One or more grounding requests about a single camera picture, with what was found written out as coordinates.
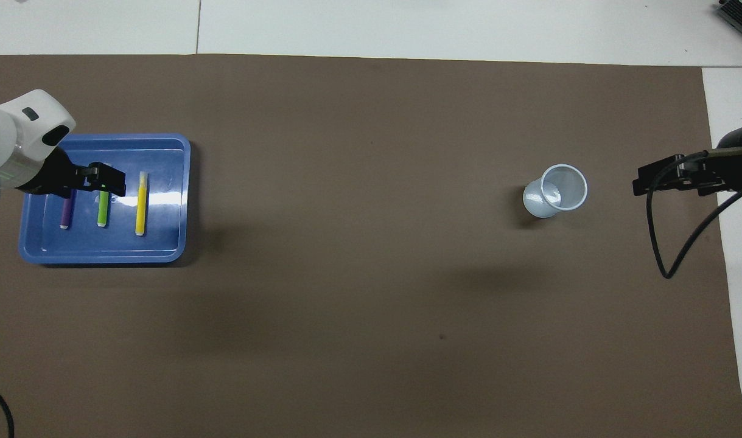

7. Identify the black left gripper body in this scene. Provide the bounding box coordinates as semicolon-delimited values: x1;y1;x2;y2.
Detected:
24;146;79;198

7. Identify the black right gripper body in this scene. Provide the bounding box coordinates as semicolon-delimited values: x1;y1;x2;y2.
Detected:
715;125;742;196

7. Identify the purple pen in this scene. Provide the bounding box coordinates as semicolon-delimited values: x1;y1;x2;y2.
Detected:
59;190;76;230

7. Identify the yellow pen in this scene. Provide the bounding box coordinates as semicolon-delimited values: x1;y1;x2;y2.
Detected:
135;171;149;237

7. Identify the blue plastic tray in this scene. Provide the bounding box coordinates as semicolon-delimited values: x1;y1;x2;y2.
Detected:
19;133;192;265

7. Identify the clear plastic cup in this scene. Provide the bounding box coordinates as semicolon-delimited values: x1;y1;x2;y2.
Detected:
523;163;589;218

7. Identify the brown table mat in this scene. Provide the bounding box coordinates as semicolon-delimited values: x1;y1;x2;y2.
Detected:
0;54;742;438

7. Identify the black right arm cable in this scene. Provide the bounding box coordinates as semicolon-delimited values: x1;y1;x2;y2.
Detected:
646;149;742;280

